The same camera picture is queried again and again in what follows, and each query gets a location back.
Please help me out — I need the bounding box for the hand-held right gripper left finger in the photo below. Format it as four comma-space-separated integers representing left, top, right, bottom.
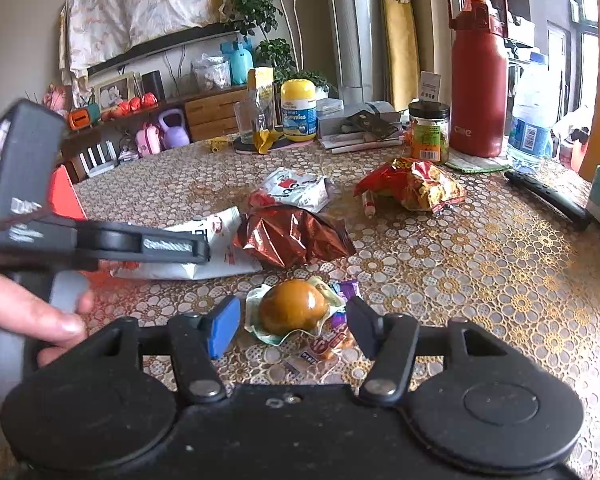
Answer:
87, 295, 242, 406

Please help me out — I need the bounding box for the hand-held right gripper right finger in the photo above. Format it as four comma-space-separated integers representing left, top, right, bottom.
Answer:
346, 296, 523, 406

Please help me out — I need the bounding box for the red white cardboard box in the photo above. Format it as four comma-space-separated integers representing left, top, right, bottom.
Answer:
50, 165, 87, 222

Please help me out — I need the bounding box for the white spicy strip snack packet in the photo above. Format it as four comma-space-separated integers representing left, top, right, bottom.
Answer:
111, 207, 264, 281

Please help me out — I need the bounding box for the packed braised egg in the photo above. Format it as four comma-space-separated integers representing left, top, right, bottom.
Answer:
245, 279, 347, 346

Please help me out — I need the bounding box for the white strawberry print pouch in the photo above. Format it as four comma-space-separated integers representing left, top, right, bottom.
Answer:
249, 166, 336, 214

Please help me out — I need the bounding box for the person's left hand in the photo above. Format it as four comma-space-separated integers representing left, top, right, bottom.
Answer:
0, 265, 95, 391

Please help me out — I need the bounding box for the purple candy packet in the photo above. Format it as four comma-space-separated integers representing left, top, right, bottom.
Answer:
330, 280, 362, 329

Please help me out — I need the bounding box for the white router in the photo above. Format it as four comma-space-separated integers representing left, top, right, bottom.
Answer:
79, 140, 119, 177

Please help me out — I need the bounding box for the orange tissue box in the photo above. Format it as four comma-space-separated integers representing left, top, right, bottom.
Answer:
69, 102, 101, 130

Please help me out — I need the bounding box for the pink plush flower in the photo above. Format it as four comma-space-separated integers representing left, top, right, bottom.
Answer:
42, 84, 74, 116

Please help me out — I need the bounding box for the dark red foil snack packet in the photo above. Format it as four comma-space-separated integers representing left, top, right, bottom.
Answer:
232, 205, 357, 269

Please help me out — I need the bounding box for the black speaker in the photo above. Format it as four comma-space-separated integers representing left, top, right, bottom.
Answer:
141, 71, 166, 102

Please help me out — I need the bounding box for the purple kettlebell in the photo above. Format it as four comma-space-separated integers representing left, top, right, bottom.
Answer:
158, 108, 190, 150

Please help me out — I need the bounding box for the red yellow snack bag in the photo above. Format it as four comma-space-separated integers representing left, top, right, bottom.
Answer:
354, 156, 467, 213

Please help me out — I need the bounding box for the black television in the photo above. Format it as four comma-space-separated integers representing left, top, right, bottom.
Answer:
87, 22, 242, 79

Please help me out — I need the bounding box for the wooden tv cabinet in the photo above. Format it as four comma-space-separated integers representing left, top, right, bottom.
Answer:
55, 85, 252, 182

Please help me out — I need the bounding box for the black round coaster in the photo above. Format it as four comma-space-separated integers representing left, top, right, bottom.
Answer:
232, 135, 307, 154

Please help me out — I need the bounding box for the green white woven coaster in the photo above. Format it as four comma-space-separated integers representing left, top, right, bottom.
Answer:
442, 152, 514, 175

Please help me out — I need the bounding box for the floral dust cloth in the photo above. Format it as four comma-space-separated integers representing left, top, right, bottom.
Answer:
59, 0, 232, 79

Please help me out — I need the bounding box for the black wallet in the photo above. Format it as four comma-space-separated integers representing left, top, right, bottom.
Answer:
347, 110, 400, 141

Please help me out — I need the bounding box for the clear plastic bag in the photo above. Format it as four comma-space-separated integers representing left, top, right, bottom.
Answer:
192, 55, 231, 92

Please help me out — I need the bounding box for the stack of books and papers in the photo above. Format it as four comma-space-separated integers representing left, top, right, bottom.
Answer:
316, 98, 407, 155

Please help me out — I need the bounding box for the black lid pickle jar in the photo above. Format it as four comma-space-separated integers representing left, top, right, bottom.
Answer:
408, 101, 451, 164

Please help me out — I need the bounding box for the clear glass cup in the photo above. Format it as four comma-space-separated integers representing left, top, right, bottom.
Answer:
233, 99, 271, 146

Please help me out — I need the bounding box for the yellow gummies bottle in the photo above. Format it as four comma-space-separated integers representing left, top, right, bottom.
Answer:
280, 79, 319, 143

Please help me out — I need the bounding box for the black remote control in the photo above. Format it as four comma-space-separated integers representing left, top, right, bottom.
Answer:
504, 169, 594, 231

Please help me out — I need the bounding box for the teal plastic bottle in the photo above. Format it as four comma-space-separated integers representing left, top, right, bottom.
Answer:
220, 35, 255, 85

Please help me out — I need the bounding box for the drinking glass with wrapper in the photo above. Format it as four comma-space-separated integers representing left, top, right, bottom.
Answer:
246, 66, 285, 155

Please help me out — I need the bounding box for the white card sign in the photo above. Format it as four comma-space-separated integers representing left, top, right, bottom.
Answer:
420, 71, 441, 104

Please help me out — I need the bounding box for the clear plastic water bottle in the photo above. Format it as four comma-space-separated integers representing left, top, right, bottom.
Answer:
507, 51, 556, 171

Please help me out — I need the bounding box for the red thermos bottle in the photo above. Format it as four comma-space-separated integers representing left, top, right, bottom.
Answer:
446, 0, 511, 159

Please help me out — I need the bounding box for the green potted tree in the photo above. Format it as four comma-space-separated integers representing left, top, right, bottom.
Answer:
225, 0, 339, 102

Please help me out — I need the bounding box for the yellow curtain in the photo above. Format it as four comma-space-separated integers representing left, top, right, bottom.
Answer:
380, 0, 422, 107

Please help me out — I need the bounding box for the white standing air conditioner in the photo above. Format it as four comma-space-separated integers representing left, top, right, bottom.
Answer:
327, 0, 397, 107

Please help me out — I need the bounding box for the white picture frame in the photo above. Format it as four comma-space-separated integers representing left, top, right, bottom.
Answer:
94, 72, 137, 111

